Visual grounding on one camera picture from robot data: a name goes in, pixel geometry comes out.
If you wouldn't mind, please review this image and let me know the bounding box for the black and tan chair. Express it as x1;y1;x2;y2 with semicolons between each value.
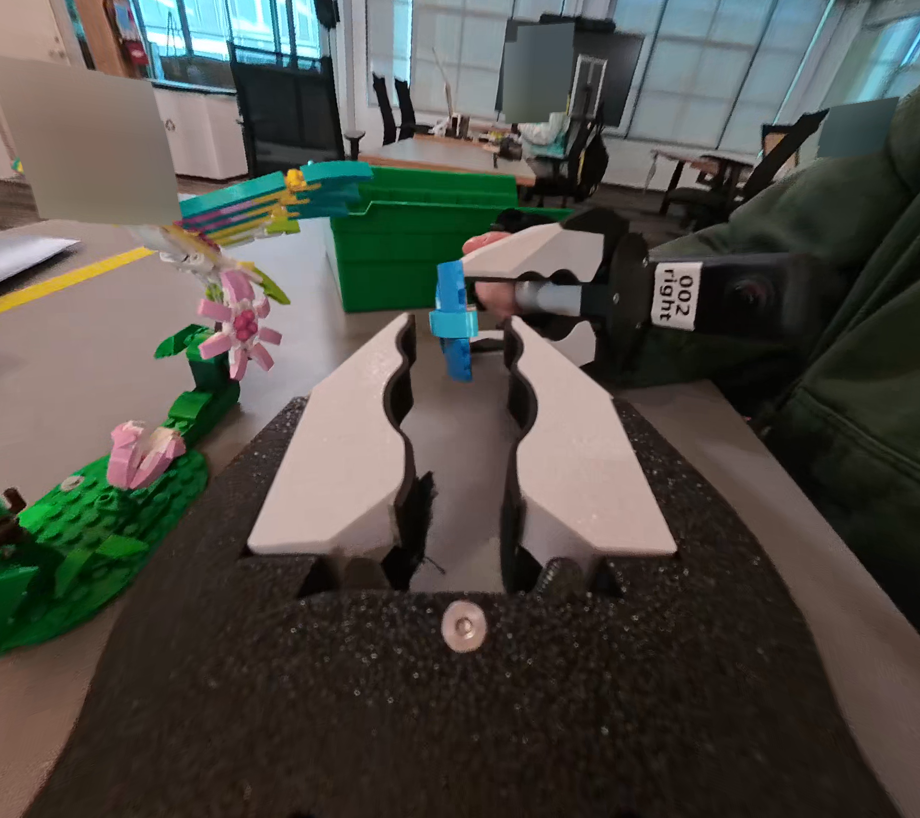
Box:
736;108;829;209

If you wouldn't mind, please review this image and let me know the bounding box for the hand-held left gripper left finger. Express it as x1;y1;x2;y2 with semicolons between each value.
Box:
246;312;419;558

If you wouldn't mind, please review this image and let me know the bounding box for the blue lego piece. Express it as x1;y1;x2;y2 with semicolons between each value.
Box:
429;260;480;382

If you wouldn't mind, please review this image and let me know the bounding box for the person's right forearm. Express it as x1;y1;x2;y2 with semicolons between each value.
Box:
595;184;920;396

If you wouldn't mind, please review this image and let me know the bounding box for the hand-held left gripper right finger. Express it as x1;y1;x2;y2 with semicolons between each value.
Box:
502;317;679;592

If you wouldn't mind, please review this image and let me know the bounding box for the black high-back chair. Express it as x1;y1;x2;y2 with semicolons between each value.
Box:
394;78;434;142
370;72;398;147

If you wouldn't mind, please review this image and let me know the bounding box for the white paper sheet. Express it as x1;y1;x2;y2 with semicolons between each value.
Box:
0;234;80;283

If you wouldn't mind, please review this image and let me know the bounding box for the small wooden side table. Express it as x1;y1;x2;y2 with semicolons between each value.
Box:
649;146;764;211

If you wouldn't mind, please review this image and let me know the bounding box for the large black screen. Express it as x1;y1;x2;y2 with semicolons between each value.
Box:
503;13;645;129

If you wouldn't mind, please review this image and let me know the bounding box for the lego flower and bird model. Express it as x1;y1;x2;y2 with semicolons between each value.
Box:
0;160;375;655

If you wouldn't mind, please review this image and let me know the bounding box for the red fire extinguisher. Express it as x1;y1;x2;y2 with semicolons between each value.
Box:
115;0;150;69

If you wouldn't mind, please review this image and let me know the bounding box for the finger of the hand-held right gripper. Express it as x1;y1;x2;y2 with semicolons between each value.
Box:
533;318;599;368
460;221;606;288

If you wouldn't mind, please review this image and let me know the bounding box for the green plastic bin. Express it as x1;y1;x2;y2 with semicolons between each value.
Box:
325;165;576;314

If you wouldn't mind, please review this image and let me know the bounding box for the person's right hand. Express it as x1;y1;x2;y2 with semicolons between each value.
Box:
462;230;520;335

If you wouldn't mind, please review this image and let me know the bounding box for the white cabinet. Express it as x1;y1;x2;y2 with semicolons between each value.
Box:
149;81;250;181

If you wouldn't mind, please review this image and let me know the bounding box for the person's green hooded jacket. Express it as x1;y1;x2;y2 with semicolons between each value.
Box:
746;91;920;626

